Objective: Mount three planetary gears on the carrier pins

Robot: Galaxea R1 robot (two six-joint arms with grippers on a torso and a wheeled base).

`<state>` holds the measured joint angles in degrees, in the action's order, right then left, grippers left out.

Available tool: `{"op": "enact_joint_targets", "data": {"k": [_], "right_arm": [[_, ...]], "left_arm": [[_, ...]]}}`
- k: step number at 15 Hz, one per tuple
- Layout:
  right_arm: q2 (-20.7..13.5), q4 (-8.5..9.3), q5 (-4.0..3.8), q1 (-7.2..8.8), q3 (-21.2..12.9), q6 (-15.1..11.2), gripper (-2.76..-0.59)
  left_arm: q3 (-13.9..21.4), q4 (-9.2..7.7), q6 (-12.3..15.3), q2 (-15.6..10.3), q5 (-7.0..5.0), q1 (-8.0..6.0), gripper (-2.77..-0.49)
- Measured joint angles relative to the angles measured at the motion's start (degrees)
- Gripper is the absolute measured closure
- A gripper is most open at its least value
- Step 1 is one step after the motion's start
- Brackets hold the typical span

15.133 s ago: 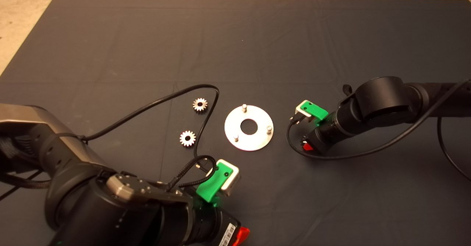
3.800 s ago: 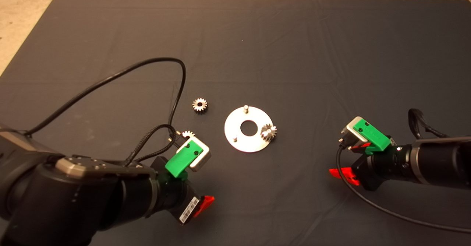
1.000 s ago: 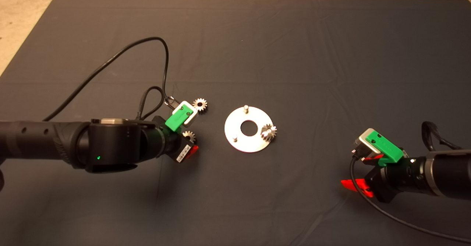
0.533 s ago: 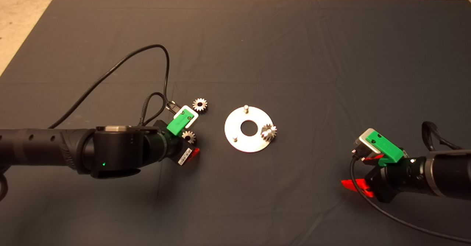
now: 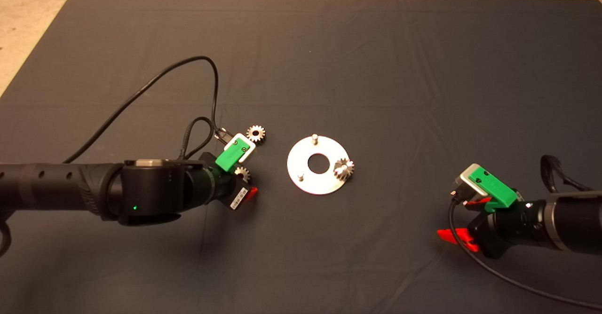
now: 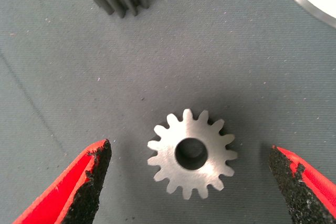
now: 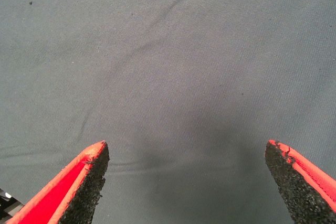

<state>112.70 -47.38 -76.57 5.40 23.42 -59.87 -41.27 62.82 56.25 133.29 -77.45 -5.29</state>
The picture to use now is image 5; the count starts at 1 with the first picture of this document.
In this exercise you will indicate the dark grey table cloth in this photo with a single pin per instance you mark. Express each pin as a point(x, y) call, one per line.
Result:
point(376, 69)

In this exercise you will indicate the bright green camera mount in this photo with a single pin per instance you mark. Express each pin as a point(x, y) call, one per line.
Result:
point(494, 187)
point(230, 156)

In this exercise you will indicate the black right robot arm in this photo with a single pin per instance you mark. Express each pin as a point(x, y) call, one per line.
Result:
point(583, 222)

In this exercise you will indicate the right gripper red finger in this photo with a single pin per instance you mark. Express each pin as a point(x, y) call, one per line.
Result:
point(477, 202)
point(458, 235)

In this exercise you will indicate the small steel planetary gear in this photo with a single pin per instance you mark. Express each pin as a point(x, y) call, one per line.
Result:
point(259, 137)
point(338, 172)
point(242, 172)

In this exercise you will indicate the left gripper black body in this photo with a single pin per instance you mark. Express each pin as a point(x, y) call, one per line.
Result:
point(211, 187)

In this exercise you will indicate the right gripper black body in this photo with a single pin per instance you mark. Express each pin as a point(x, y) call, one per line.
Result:
point(512, 227)

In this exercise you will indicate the round metal carrier plate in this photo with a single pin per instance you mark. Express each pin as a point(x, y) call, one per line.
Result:
point(301, 163)

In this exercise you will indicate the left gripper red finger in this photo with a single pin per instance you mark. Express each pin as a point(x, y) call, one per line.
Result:
point(251, 192)

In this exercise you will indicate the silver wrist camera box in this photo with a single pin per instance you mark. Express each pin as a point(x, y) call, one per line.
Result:
point(465, 182)
point(251, 147)

